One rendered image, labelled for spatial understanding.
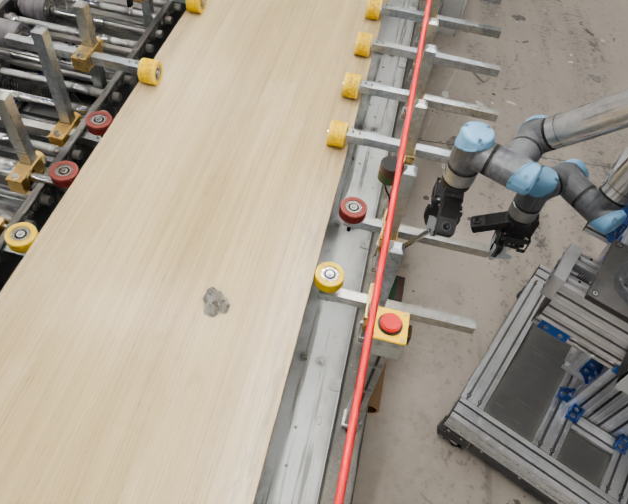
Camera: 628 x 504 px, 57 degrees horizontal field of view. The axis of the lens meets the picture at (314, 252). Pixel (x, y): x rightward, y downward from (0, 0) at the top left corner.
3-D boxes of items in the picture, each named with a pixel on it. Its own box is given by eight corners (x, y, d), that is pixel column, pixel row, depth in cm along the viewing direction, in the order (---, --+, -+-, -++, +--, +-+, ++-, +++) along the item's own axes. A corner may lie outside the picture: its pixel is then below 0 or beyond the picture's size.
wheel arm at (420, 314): (471, 325, 160) (476, 318, 156) (471, 336, 158) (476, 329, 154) (319, 290, 162) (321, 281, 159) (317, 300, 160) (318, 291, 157)
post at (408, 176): (382, 271, 184) (418, 164, 146) (381, 280, 182) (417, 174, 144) (372, 268, 185) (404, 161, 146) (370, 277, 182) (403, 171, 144)
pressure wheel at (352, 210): (363, 223, 178) (369, 198, 168) (359, 243, 173) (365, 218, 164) (338, 217, 178) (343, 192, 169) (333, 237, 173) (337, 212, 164)
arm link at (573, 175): (591, 199, 152) (562, 213, 148) (561, 171, 158) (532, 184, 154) (605, 178, 146) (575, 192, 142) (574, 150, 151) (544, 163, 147)
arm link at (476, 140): (490, 150, 120) (454, 131, 122) (473, 185, 129) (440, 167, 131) (505, 130, 124) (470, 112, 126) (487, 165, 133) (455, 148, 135)
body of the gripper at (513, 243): (522, 255, 162) (540, 228, 152) (492, 248, 162) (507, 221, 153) (522, 234, 166) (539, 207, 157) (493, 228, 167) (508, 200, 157)
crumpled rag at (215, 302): (232, 315, 142) (231, 310, 140) (204, 319, 141) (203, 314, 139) (227, 285, 147) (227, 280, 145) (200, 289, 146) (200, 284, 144)
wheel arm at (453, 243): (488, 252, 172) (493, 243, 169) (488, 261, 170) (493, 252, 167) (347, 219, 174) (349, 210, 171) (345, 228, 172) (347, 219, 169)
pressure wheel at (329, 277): (328, 279, 164) (333, 255, 155) (345, 299, 161) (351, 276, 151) (305, 291, 161) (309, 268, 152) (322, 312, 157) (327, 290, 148)
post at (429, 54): (403, 158, 212) (438, 44, 173) (402, 165, 210) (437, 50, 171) (394, 156, 212) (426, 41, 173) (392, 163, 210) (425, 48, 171)
